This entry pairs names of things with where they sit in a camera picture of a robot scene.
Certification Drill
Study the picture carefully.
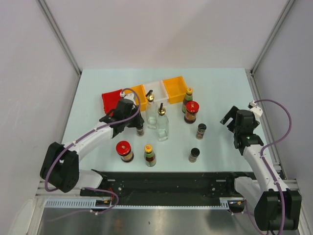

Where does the front green label sauce bottle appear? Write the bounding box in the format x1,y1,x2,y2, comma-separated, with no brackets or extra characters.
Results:
144,144,156,167

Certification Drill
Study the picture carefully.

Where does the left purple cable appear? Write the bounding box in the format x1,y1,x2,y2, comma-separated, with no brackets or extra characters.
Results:
44,88,142,192

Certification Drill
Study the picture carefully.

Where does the green label sauce bottle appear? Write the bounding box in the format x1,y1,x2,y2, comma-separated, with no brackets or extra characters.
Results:
181,87,193,113
144,144,156,167

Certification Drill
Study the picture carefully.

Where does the rear glass oil bottle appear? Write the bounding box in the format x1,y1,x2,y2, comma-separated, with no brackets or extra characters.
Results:
145,90,157,129

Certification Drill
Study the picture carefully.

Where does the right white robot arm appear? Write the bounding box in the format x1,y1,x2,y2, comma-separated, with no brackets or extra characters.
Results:
220,105,302,233

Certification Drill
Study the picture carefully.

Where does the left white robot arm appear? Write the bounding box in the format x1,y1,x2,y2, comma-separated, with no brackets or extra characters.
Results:
40,98,144,196

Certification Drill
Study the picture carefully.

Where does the red lid jar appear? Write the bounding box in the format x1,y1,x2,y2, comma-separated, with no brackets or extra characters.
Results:
116,141,134,163
184,101,200,124

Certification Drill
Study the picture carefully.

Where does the front glass oil bottle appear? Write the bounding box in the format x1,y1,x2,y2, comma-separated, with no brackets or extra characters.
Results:
156,103,169,141

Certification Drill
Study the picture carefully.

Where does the black lid spice jar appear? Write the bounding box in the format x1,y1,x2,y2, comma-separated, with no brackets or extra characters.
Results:
196,123,207,140
136,127,144,137
188,148,200,163

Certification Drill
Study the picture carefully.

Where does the rear green label sauce bottle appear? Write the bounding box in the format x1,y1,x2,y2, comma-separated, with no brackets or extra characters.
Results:
181,87,193,113

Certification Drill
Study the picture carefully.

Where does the left yellow plastic bin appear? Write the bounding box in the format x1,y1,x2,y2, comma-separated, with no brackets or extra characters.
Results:
131,84,148,112

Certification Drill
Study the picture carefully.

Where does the yellow plastic bin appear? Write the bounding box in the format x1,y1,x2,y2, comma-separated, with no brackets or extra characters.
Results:
163,76,187,104
131,84,148,112

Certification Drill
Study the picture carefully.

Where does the right yellow plastic bin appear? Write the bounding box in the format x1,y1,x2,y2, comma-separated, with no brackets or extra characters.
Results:
163,76,187,104

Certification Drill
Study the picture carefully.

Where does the red plastic bin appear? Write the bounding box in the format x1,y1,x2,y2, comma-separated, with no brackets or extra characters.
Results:
101,89,122,114

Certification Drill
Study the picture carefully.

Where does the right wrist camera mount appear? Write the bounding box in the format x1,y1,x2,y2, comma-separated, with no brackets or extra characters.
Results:
248,100,263,120

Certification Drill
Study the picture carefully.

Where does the glass oil bottle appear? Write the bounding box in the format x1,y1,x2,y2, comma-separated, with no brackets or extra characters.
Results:
156,103,169,141
145,90,157,129

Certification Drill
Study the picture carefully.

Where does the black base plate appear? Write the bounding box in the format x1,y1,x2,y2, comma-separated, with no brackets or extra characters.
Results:
80,172,256,207

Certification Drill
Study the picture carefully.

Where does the front red lid jar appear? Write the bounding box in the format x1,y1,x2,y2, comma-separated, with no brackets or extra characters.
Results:
116,141,134,163

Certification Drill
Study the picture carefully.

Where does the white plastic bin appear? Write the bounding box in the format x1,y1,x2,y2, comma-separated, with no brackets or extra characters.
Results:
143,80,169,105

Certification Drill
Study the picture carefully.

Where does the rear red lid jar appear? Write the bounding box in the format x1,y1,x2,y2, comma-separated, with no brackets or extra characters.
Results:
184,101,200,124

